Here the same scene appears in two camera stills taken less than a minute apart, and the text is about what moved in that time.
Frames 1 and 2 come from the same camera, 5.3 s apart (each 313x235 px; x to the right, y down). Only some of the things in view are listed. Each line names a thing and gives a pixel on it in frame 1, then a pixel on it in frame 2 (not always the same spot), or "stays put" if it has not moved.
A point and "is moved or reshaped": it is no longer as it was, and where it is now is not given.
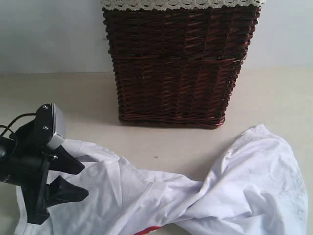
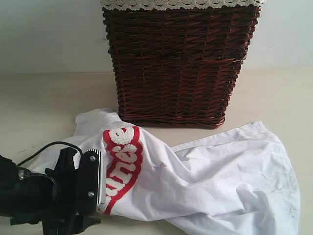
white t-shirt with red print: [259, 188] is moved or reshaped
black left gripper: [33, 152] to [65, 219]
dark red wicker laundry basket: [178, 68] stays put
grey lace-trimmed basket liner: [182, 5] stays put
